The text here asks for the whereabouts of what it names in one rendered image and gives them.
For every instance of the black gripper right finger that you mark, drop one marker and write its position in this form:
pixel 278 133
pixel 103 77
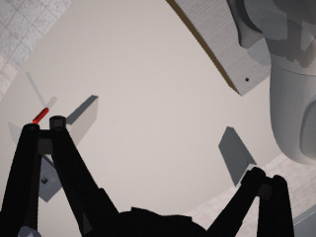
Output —
pixel 275 217

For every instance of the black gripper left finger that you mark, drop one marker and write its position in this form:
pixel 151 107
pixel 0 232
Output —
pixel 91 206

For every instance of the grey square panel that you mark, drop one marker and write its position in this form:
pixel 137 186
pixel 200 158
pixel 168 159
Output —
pixel 49 183

